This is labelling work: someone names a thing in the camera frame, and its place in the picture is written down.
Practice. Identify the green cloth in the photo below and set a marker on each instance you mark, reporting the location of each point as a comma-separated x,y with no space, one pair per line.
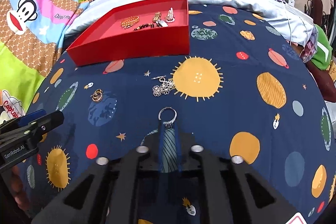
321,48

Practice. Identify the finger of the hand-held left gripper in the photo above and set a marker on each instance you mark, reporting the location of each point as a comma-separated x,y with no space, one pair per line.
31,116
44,123

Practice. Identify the patterned purple cloth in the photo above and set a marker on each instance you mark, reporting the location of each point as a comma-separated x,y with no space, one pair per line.
309,48

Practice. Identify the red cardboard box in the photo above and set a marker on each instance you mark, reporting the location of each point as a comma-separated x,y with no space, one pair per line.
131,48

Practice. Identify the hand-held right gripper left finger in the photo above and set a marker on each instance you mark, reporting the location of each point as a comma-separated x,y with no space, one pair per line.
118,182

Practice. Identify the person's left hand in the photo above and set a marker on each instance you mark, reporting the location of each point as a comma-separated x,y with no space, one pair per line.
18,187

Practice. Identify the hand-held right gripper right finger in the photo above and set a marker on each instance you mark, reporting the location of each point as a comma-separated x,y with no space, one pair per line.
223,182

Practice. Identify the gold wristwatch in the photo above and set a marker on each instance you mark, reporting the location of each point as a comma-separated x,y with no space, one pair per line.
157,16

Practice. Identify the dark red chair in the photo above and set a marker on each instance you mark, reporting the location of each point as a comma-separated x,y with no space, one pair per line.
328,87

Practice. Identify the colourful monkey print blanket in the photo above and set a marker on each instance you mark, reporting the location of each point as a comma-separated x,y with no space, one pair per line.
34,8

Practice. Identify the silver wristwatch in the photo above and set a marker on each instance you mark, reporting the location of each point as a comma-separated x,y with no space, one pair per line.
162,24

